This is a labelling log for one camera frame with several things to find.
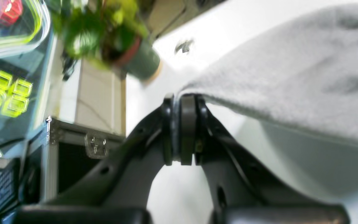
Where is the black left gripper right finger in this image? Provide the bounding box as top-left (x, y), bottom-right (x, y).
top-left (179, 95), bottom-right (350, 224)

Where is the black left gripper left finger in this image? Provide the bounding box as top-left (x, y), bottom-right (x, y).
top-left (13, 94), bottom-right (174, 224)

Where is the grey T-shirt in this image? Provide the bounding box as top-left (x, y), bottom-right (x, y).
top-left (176, 3), bottom-right (358, 145)

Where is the black aluminium flight case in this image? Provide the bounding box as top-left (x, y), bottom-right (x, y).
top-left (21, 117), bottom-right (126, 203)

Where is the grey plant pot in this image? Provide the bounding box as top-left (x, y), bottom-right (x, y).
top-left (113, 36), bottom-right (161, 81)

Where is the yellow neon sign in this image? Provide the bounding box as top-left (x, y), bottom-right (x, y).
top-left (0, 70), bottom-right (33, 118)

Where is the right table grommet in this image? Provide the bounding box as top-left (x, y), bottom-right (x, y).
top-left (174, 39), bottom-right (195, 55)

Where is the green potted plant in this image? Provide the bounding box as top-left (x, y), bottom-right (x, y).
top-left (47, 0), bottom-right (149, 68)

